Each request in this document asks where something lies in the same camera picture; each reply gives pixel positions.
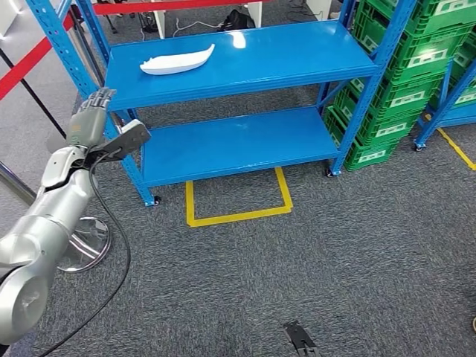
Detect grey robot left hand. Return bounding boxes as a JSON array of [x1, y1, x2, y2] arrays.
[[66, 87, 117, 149]]

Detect white curved plastic part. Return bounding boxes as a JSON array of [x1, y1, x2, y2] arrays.
[[140, 43, 216, 77]]

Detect blue metal shelf rack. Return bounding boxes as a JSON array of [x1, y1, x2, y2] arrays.
[[413, 58, 476, 151], [25, 0, 417, 208]]

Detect white table leg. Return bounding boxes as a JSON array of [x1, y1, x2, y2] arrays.
[[247, 1, 263, 28], [152, 8, 167, 39], [308, 0, 333, 21]]

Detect black bag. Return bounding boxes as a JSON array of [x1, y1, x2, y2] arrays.
[[218, 8, 256, 32]]

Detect black robot right foot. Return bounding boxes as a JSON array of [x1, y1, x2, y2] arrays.
[[283, 320, 319, 357]]

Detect green plastic crate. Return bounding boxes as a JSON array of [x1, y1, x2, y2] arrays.
[[349, 72, 444, 122], [451, 28, 476, 81], [431, 80, 476, 111], [352, 11, 475, 84], [324, 104, 401, 173], [357, 0, 476, 37], [332, 86, 422, 147]]

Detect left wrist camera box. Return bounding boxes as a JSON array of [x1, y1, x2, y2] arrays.
[[87, 119, 152, 164]]

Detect chrome stanchion post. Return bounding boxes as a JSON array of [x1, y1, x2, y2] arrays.
[[69, 7, 142, 151], [0, 161, 112, 274]]

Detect black stanchion post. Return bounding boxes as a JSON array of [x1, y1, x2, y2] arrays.
[[0, 48, 72, 155]]

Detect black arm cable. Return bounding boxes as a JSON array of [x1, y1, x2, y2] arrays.
[[37, 157, 131, 357]]

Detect white floor cable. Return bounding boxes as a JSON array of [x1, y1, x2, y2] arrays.
[[173, 17, 225, 39]]

